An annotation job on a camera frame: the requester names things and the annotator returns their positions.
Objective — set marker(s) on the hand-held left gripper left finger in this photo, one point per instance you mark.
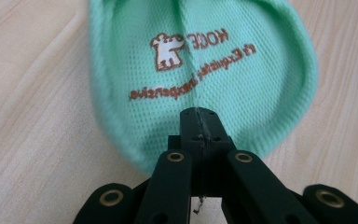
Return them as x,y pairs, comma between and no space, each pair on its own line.
192,130

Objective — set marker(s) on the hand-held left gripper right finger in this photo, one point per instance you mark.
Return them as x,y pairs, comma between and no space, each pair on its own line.
214,130

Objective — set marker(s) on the mint green striped garment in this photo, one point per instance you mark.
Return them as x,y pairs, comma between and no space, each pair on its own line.
205,62

